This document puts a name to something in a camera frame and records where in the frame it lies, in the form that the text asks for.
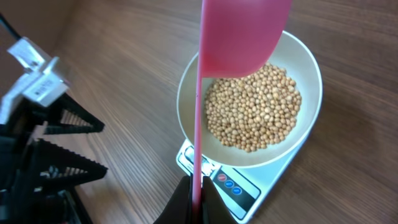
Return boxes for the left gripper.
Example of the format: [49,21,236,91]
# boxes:
[1,93,108,223]

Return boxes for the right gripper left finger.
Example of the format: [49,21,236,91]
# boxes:
[154,175,192,224]

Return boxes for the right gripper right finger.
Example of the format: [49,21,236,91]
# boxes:
[201,176,237,224]

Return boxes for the pink measuring scoop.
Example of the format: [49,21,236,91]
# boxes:
[192,0,292,215]

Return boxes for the white digital kitchen scale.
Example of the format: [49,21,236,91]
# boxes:
[175,124,312,224]

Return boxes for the soybeans in bowl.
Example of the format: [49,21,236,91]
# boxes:
[205,63,302,152]

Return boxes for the white bowl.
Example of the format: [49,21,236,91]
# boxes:
[177,32,323,169]

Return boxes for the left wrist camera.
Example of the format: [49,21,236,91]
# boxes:
[1,37,70,124]

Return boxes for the left black cable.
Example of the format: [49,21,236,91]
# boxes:
[0,12,22,42]

